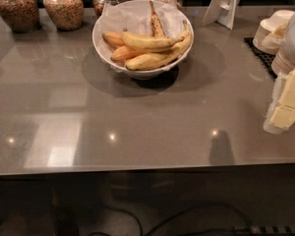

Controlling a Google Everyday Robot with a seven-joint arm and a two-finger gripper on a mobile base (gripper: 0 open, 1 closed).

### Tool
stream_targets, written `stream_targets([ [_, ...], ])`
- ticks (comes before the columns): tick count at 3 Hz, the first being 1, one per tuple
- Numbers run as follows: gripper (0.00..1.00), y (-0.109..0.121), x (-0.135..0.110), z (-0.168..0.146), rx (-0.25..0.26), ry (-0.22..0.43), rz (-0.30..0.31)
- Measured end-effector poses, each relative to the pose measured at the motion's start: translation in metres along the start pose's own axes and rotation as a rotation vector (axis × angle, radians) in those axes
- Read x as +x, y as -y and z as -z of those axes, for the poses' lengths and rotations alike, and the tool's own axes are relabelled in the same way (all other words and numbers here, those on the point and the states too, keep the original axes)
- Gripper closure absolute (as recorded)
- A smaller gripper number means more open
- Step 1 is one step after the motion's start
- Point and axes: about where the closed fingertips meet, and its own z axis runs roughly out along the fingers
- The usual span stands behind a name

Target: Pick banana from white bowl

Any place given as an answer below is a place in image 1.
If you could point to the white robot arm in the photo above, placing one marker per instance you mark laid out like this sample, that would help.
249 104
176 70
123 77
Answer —
288 44

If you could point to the front long yellow banana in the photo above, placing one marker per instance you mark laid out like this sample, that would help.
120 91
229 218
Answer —
152 61

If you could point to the white ceramic bowl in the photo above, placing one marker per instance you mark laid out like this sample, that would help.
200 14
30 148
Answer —
135 16

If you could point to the lower orange banana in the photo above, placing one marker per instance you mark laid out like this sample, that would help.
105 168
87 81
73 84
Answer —
124 52

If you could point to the orange banana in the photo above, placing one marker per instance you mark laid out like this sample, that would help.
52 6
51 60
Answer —
113 38
124 52

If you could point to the white paper bowl liner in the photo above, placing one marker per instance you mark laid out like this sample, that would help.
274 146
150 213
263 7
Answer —
142 38

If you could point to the left orange banana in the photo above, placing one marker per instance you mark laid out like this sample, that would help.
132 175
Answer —
113 38

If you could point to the black rubber mat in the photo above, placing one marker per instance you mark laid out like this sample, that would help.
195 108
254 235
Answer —
264 58

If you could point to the white stacked bowls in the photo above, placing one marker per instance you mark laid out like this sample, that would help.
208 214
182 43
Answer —
269 38

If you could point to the white sign stand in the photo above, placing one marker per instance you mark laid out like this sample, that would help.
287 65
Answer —
222 12

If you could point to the far left glass jar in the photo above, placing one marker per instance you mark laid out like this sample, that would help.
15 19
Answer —
20 15

